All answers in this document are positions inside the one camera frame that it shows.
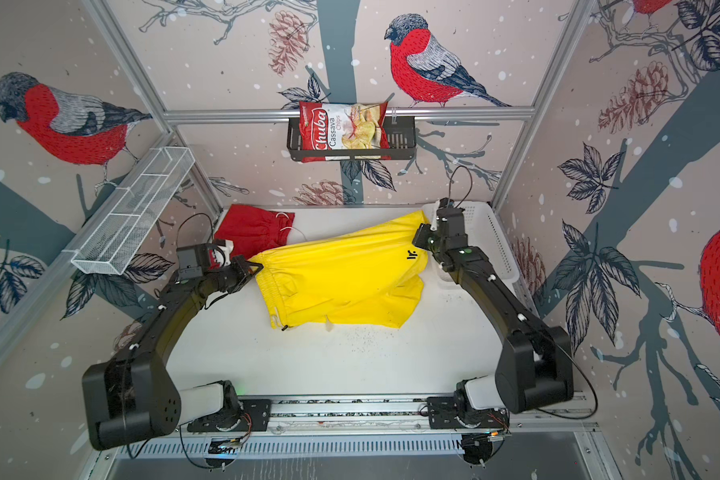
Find white plastic basket tray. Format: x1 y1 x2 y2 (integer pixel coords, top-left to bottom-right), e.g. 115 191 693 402
421 201 520 294

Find red shorts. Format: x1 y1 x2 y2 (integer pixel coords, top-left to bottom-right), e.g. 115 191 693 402
214 205 296 259

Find yellow shorts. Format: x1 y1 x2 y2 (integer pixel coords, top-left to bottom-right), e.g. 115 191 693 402
252 211 428 329

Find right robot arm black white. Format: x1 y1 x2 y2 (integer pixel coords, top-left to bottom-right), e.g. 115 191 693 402
413 198 574 423

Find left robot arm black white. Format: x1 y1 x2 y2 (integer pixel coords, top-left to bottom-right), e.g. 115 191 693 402
82 256 264 451

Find red cassava chips bag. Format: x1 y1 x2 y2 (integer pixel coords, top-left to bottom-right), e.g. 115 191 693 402
299 102 389 163

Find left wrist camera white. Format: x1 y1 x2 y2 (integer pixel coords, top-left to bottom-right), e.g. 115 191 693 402
209 240 234 270

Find black wire wall basket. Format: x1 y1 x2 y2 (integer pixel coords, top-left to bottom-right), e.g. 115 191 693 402
286 116 417 163

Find white mesh wall shelf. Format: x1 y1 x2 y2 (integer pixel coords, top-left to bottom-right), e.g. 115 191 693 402
71 146 195 275

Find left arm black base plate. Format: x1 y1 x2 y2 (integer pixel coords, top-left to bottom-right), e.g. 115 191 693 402
186 399 272 435

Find horizontal aluminium frame bar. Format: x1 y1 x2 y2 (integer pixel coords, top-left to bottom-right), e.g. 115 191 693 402
163 106 536 126

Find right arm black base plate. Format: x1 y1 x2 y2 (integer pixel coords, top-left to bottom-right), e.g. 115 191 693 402
424 397 510 431

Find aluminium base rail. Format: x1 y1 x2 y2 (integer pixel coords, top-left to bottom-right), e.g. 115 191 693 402
98 391 595 436

